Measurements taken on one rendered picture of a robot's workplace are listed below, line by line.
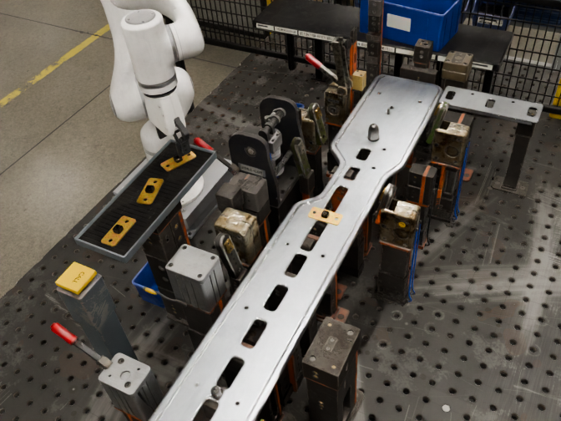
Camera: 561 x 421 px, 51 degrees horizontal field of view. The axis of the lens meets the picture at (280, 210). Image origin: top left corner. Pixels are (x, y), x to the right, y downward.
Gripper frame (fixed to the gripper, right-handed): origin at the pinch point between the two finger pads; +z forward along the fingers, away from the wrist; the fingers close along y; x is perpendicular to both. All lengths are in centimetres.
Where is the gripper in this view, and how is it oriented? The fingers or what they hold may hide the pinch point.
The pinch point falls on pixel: (174, 142)
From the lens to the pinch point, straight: 141.0
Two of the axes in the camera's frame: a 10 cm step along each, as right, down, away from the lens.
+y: 6.2, 5.2, -5.9
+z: 0.8, 7.0, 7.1
